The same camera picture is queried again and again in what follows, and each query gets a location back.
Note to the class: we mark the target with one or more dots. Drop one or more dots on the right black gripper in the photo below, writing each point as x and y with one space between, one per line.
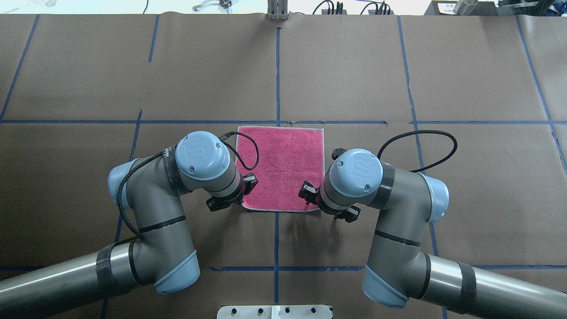
306 191

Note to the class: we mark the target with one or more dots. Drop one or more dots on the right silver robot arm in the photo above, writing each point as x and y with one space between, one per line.
396 269

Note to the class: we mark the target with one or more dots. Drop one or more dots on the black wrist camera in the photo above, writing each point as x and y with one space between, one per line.
308 192
250 181

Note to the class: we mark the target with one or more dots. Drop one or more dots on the silver metal cylinder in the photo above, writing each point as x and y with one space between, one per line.
464 7

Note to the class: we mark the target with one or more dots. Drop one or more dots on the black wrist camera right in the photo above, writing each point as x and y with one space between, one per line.
308 192

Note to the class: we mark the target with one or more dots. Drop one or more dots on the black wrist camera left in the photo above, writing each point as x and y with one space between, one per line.
250 181

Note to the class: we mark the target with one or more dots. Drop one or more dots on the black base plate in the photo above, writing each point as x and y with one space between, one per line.
445 8

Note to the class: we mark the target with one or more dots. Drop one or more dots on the white mounting pedestal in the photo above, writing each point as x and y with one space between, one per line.
315 311

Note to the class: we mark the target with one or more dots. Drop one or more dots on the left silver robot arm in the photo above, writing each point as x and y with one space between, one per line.
161 253

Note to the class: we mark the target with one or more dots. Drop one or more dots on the pink towel white trim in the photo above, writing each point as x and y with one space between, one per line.
285 158

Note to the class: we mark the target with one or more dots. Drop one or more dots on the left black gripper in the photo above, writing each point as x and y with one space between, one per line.
250 182

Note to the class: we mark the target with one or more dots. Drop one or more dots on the aluminium frame post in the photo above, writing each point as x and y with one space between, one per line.
277 10

